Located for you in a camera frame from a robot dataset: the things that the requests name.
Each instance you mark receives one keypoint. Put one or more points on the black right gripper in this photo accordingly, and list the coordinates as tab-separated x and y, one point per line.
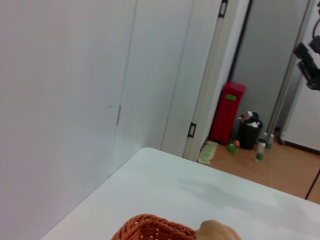
308	65

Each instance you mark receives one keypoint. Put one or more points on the striped orange toy bread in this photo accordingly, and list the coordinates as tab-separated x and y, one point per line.
215	231

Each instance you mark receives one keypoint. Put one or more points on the orange woven plastic basket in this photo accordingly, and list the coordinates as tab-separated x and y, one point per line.
152	228

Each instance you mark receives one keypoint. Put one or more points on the silver metal pole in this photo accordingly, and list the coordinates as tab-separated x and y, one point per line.
287	72

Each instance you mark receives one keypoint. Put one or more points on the white capped green bottle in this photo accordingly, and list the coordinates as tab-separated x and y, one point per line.
269	141
260	150

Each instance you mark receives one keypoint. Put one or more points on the black waste bin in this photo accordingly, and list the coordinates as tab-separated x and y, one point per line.
248	132

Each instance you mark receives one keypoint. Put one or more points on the red box with green label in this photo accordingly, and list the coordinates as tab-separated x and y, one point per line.
228	112

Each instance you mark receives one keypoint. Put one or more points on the orange red ball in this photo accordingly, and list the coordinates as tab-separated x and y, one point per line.
236	143

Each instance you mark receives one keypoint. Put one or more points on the black stand leg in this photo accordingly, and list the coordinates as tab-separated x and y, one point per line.
313	182

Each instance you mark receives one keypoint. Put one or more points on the green packet pile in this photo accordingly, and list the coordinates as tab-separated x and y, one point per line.
207	152

